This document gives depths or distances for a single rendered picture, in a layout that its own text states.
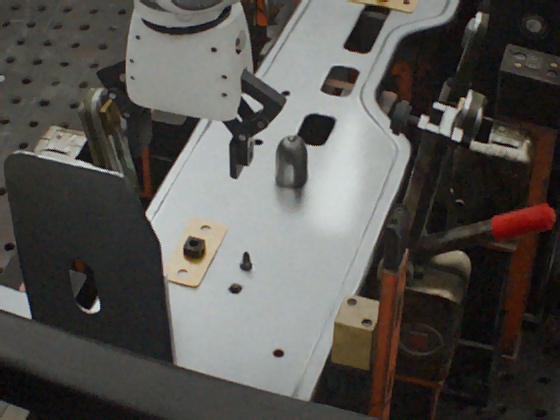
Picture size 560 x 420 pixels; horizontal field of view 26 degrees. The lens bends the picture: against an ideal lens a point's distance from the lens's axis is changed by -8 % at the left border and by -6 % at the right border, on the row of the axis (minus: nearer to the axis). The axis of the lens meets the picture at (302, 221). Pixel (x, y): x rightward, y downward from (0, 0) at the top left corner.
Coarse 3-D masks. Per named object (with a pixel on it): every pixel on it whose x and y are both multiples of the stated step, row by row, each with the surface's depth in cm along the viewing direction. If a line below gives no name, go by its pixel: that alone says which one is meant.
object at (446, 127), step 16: (400, 112) 100; (432, 112) 101; (448, 112) 101; (400, 128) 100; (416, 128) 101; (432, 128) 99; (448, 128) 99; (432, 144) 100; (448, 144) 99; (464, 144) 100; (416, 160) 101; (432, 160) 101; (416, 176) 102; (432, 176) 102; (416, 192) 104; (432, 192) 103; (416, 208) 105; (416, 224) 106; (416, 240) 107
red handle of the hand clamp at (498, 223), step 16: (528, 208) 103; (544, 208) 103; (480, 224) 106; (496, 224) 105; (512, 224) 104; (528, 224) 103; (544, 224) 102; (432, 240) 109; (448, 240) 107; (464, 240) 107; (480, 240) 106; (496, 240) 106; (416, 256) 110
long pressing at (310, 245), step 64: (320, 0) 150; (448, 0) 151; (320, 64) 140; (384, 64) 140; (384, 128) 132; (192, 192) 125; (256, 192) 125; (320, 192) 125; (384, 192) 125; (256, 256) 119; (320, 256) 119; (192, 320) 113; (256, 320) 114; (320, 320) 114; (256, 384) 108; (320, 384) 108
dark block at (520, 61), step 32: (512, 64) 122; (544, 64) 122; (512, 96) 123; (544, 96) 121; (544, 128) 124; (544, 160) 127; (544, 192) 130; (512, 256) 138; (512, 288) 141; (512, 320) 144; (512, 352) 148
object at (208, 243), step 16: (192, 224) 122; (208, 224) 122; (224, 224) 122; (192, 240) 119; (208, 240) 120; (176, 256) 119; (192, 256) 118; (208, 256) 119; (176, 272) 117; (192, 272) 117
